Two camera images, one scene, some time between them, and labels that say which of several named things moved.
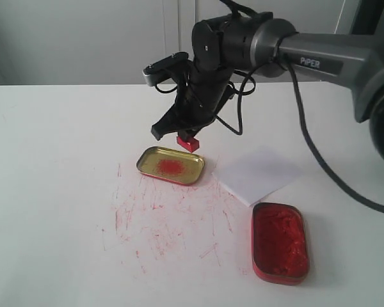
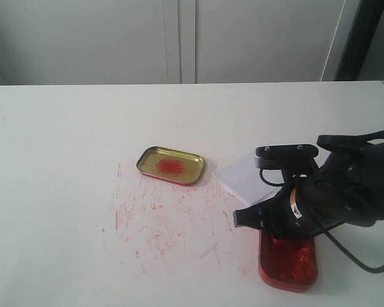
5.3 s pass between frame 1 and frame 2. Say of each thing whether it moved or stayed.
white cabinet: stayed
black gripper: moved
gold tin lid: stayed
